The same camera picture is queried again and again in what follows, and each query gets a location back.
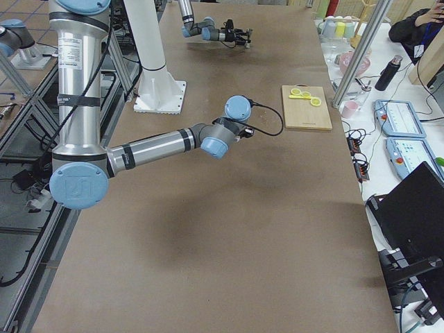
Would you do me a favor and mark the teach pendant near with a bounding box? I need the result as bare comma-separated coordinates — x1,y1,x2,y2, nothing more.
385,137,443,180

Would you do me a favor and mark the wooden cutting board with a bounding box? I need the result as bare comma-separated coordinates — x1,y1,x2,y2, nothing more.
282,85,332,130

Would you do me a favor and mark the black water bottle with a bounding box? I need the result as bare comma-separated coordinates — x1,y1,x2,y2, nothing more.
375,55,403,92

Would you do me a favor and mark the pink bowl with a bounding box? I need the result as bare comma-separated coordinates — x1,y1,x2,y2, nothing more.
339,51,371,76

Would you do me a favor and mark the aluminium frame post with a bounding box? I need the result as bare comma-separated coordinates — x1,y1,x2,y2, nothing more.
332,0,393,109

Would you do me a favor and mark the black power strip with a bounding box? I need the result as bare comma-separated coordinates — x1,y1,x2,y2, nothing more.
347,137,370,183

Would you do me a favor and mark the person in background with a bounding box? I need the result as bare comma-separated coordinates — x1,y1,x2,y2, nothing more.
388,1,443,64

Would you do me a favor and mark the teach pendant far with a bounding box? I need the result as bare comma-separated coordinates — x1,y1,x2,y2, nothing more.
373,99,427,138

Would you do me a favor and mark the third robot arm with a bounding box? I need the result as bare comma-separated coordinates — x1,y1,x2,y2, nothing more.
1,17,253,57

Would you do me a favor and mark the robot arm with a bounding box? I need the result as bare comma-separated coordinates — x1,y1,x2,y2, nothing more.
178,0,253,49
49,1,253,210

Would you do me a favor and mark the black monitor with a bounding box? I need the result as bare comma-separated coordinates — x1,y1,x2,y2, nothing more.
366,162,443,260

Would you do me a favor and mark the pink cup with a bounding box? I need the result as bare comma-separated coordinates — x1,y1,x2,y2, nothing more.
341,101,359,119

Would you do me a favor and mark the teach pendant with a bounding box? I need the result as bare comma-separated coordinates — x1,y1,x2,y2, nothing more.
385,137,443,180
373,99,427,138

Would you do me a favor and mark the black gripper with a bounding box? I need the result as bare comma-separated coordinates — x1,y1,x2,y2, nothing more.
239,127,254,138
221,19,253,48

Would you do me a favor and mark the green plastic tool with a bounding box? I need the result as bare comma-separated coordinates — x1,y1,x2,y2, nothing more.
435,157,444,167

